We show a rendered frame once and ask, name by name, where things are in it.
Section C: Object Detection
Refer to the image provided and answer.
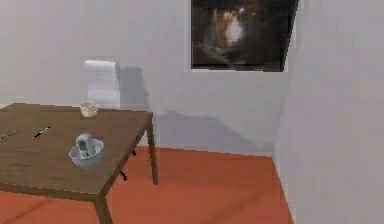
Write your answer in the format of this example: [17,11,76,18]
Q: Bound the pale blue bowl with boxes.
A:
[68,138,105,169]

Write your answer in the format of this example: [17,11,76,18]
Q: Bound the brown wooden table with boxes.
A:
[0,102,160,224]

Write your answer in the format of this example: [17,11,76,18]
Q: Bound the pale cream cup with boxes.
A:
[80,101,99,118]

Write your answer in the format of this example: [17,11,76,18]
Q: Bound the dark framed wall picture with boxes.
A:
[190,0,300,73]

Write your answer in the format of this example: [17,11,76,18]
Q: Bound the grey bottle in bowl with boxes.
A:
[75,133,92,158]

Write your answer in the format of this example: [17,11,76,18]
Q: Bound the black pen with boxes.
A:
[31,126,51,140]

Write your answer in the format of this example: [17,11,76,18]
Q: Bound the small grey keys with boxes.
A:
[0,129,18,144]

